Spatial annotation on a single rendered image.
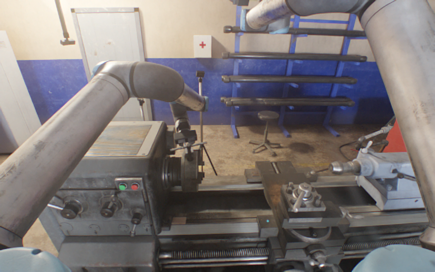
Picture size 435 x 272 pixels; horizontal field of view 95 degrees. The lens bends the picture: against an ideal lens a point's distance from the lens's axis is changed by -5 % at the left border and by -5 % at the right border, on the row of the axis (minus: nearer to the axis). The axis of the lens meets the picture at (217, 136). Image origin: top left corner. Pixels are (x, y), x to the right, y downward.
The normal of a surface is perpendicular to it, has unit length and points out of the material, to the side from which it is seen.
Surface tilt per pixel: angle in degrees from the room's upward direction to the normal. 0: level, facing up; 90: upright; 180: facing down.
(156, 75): 62
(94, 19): 90
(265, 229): 90
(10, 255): 5
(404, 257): 5
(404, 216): 36
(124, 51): 90
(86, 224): 90
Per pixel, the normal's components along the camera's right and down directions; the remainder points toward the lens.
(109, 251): 0.04, -0.50
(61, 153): 0.84, -0.28
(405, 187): 0.05, 0.07
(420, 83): -0.80, -0.12
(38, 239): 0.01, -0.88
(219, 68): 0.05, 0.47
